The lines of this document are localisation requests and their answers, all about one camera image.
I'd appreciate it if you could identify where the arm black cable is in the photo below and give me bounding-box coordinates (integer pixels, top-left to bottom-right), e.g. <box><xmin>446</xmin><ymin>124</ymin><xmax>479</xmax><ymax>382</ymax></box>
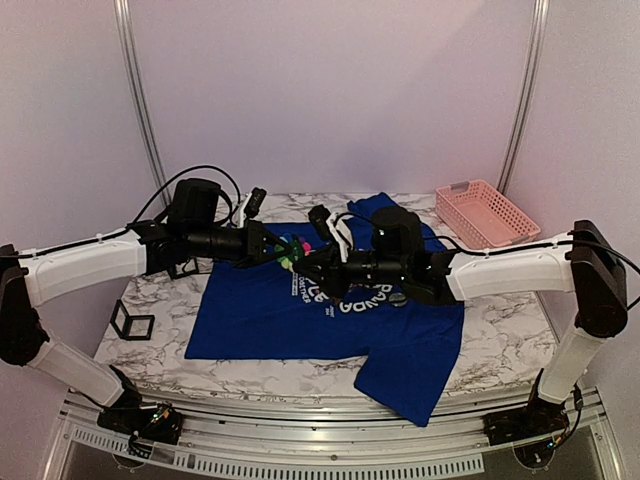
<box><xmin>0</xmin><ymin>165</ymin><xmax>241</xmax><ymax>261</ymax></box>
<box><xmin>334</xmin><ymin>212</ymin><xmax>640</xmax><ymax>309</ymax></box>

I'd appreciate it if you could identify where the blue printed t-shirt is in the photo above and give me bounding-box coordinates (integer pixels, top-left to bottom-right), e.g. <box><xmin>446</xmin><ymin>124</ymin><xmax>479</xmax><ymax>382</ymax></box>
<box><xmin>184</xmin><ymin>192</ymin><xmax>466</xmax><ymax>427</ymax></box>

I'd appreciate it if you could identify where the right aluminium corner post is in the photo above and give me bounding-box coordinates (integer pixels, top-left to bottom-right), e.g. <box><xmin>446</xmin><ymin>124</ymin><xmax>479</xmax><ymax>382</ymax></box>
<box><xmin>497</xmin><ymin>0</ymin><xmax>550</xmax><ymax>196</ymax></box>

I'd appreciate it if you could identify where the silver round brooch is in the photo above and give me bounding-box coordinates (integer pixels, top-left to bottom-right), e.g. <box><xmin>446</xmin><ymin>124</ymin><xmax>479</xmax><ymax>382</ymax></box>
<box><xmin>389</xmin><ymin>292</ymin><xmax>407</xmax><ymax>308</ymax></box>

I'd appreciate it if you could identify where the aluminium corner post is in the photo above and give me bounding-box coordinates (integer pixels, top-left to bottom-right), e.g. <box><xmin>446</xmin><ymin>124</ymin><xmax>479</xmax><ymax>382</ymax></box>
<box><xmin>113</xmin><ymin>0</ymin><xmax>167</xmax><ymax>187</ymax></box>
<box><xmin>497</xmin><ymin>0</ymin><xmax>550</xmax><ymax>196</ymax></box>

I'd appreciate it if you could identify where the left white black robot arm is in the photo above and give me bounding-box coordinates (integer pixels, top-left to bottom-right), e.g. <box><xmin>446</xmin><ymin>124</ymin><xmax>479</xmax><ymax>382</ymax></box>
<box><xmin>1</xmin><ymin>178</ymin><xmax>292</xmax><ymax>434</ymax></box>

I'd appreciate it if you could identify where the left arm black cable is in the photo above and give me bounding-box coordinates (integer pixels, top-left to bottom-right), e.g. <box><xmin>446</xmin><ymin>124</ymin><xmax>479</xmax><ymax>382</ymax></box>
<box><xmin>0</xmin><ymin>165</ymin><xmax>241</xmax><ymax>261</ymax></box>

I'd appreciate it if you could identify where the left aluminium corner post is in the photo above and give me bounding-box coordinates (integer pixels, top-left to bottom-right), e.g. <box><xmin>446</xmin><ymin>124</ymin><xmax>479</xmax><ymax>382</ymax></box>
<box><xmin>113</xmin><ymin>0</ymin><xmax>167</xmax><ymax>187</ymax></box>

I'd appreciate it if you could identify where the pink perforated plastic basket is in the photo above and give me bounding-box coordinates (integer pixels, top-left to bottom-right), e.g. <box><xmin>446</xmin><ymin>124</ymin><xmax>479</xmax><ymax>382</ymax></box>
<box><xmin>435</xmin><ymin>180</ymin><xmax>541</xmax><ymax>249</ymax></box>

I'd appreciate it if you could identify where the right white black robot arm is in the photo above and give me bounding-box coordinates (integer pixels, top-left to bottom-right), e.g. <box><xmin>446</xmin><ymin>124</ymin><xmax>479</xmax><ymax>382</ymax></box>
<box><xmin>293</xmin><ymin>206</ymin><xmax>629</xmax><ymax>436</ymax></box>

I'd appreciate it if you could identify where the black box with flower brooch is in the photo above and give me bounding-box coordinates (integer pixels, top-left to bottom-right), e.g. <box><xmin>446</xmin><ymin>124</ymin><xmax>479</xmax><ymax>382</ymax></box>
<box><xmin>109</xmin><ymin>300</ymin><xmax>155</xmax><ymax>341</ymax></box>

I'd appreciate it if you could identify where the black box with silver brooch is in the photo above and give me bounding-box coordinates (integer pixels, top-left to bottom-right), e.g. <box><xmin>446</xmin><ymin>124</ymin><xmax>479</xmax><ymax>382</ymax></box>
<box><xmin>167</xmin><ymin>257</ymin><xmax>200</xmax><ymax>280</ymax></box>

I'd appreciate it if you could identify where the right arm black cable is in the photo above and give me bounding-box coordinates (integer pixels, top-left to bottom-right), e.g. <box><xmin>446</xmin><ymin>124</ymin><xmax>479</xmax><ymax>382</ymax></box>
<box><xmin>334</xmin><ymin>212</ymin><xmax>640</xmax><ymax>309</ymax></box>

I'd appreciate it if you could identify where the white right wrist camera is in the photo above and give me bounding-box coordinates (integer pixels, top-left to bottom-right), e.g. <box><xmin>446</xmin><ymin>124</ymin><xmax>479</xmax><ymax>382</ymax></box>
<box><xmin>308</xmin><ymin>205</ymin><xmax>354</xmax><ymax>263</ymax></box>

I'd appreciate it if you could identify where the aluminium front rail frame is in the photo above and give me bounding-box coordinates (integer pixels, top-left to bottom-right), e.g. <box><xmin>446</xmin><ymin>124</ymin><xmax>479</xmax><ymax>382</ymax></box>
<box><xmin>42</xmin><ymin>387</ymin><xmax>625</xmax><ymax>479</ymax></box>

